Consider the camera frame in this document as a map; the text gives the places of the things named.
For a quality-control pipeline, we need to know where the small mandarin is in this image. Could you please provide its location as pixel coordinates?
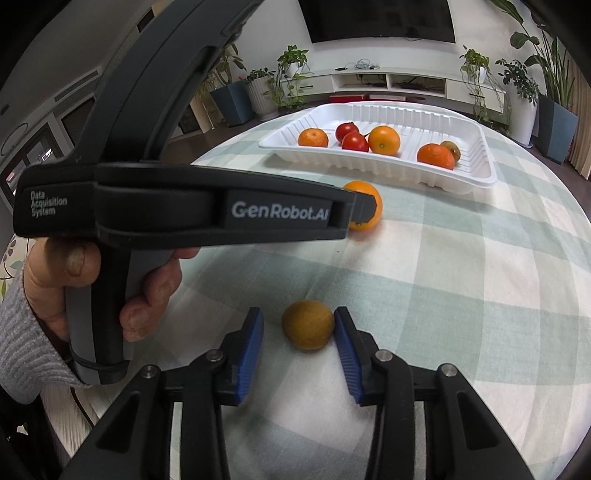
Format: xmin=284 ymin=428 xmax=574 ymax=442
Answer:
xmin=417 ymin=143 xmax=456 ymax=171
xmin=298 ymin=128 xmax=329 ymax=148

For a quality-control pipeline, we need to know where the tall thin plant blue pot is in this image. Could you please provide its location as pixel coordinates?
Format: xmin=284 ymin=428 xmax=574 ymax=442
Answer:
xmin=203 ymin=44 xmax=254 ymax=126

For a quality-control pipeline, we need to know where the person's left hand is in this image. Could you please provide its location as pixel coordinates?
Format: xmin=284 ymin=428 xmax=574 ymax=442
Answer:
xmin=23 ymin=237 xmax=201 ymax=344

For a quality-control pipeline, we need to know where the red tomato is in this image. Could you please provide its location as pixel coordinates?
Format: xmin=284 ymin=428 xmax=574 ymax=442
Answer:
xmin=342 ymin=132 xmax=370 ymax=153
xmin=335 ymin=121 xmax=361 ymax=143

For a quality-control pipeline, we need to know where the black television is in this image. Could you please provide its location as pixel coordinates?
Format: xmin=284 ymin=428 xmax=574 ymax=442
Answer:
xmin=298 ymin=0 xmax=455 ymax=44

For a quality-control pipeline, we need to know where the person's left forearm grey sleeve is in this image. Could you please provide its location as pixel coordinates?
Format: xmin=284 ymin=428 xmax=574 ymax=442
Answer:
xmin=0 ymin=270 xmax=90 ymax=398

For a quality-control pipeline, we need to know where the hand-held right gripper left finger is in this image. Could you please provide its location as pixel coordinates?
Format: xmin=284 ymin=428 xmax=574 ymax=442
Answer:
xmin=60 ymin=307 xmax=265 ymax=480

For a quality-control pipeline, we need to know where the large orange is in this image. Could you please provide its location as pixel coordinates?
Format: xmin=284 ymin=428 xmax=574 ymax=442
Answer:
xmin=368 ymin=126 xmax=402 ymax=156
xmin=342 ymin=180 xmax=384 ymax=232

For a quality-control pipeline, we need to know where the trailing plant on cabinet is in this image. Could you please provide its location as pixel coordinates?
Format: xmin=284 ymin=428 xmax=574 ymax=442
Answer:
xmin=459 ymin=45 xmax=509 ymax=125
xmin=268 ymin=45 xmax=311 ymax=114

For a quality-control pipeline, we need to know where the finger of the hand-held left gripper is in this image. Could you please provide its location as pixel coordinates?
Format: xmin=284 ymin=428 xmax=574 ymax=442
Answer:
xmin=344 ymin=193 xmax=378 ymax=229

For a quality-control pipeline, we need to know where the beige curtain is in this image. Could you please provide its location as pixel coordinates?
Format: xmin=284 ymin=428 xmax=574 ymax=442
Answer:
xmin=568 ymin=106 xmax=591 ymax=181

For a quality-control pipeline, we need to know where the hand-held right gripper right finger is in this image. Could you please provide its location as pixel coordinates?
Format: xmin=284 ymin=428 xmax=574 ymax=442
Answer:
xmin=333 ymin=305 xmax=536 ymax=480

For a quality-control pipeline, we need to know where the bushy plant smooth white pot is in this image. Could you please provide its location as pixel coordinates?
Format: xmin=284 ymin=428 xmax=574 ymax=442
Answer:
xmin=496 ymin=59 xmax=541 ymax=145

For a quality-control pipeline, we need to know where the green white checked tablecloth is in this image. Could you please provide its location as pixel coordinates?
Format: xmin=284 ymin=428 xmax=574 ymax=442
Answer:
xmin=83 ymin=106 xmax=591 ymax=480

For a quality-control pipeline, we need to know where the plant in white ribbed pot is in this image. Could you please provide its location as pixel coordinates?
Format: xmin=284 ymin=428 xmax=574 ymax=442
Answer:
xmin=245 ymin=68 xmax=280 ymax=121

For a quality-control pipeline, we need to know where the white television cabinet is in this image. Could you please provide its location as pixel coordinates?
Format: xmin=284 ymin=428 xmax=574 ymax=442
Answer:
xmin=302 ymin=68 xmax=509 ymax=114

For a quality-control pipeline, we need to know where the broad leaf plant blue pot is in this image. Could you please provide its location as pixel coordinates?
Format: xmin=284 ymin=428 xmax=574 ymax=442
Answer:
xmin=489 ymin=0 xmax=580 ymax=164

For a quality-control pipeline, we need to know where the white plastic tray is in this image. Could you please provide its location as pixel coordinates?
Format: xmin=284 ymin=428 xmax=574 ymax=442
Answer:
xmin=259 ymin=102 xmax=498 ymax=193

